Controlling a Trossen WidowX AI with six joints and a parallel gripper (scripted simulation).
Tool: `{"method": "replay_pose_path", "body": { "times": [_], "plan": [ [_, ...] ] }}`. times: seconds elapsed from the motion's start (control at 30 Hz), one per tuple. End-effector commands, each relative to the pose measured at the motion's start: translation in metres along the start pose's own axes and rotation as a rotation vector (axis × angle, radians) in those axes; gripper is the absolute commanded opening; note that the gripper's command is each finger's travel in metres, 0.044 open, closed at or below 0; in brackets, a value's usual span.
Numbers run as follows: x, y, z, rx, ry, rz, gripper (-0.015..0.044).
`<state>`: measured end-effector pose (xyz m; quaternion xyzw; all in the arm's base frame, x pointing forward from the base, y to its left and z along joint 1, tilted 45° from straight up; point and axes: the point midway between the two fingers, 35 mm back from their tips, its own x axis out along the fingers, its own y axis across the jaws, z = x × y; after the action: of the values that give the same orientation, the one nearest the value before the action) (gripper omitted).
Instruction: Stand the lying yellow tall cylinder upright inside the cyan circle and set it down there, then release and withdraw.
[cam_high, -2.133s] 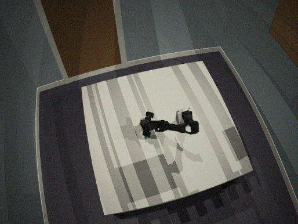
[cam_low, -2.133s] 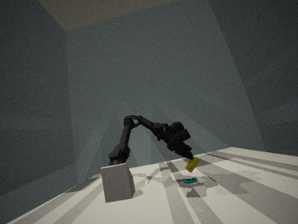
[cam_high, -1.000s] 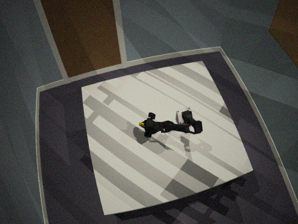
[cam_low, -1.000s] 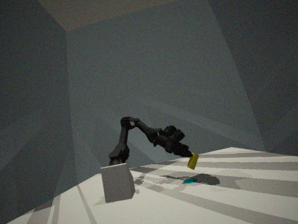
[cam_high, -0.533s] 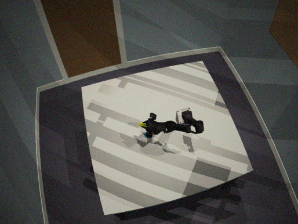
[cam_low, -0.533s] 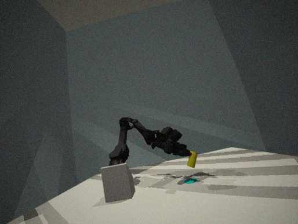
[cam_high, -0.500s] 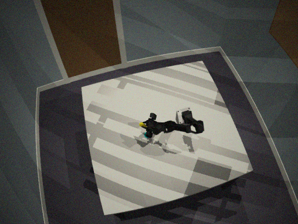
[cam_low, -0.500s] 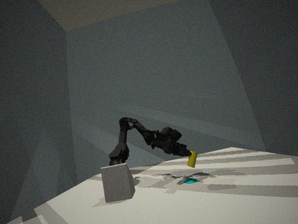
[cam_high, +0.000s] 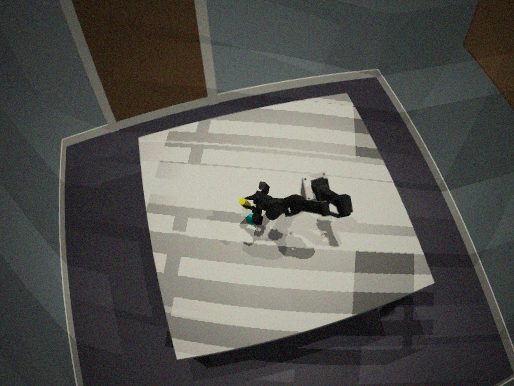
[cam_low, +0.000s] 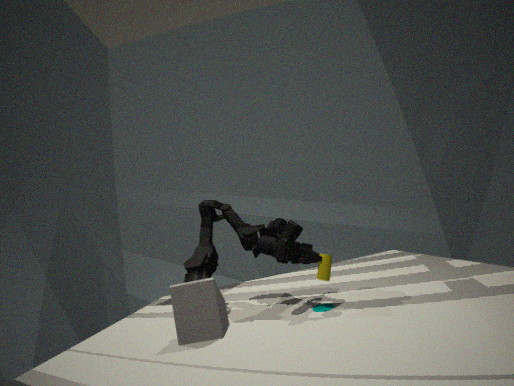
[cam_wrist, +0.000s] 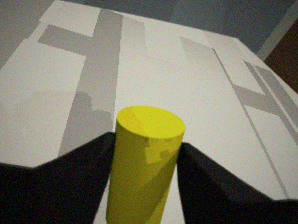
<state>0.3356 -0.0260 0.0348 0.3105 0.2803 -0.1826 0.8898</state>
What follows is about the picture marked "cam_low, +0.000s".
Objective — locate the cyan circle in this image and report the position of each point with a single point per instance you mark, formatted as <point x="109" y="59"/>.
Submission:
<point x="323" y="307"/>

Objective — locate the yellow cylinder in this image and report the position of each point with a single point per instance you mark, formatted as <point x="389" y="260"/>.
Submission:
<point x="324" y="267"/>

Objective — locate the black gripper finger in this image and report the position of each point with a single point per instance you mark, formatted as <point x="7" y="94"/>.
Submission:
<point x="300" y="255"/>
<point x="308" y="247"/>

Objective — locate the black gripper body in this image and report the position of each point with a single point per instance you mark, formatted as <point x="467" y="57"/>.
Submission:
<point x="282" y="250"/>

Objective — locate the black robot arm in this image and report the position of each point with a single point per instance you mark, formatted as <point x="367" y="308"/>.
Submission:
<point x="203" y="263"/>

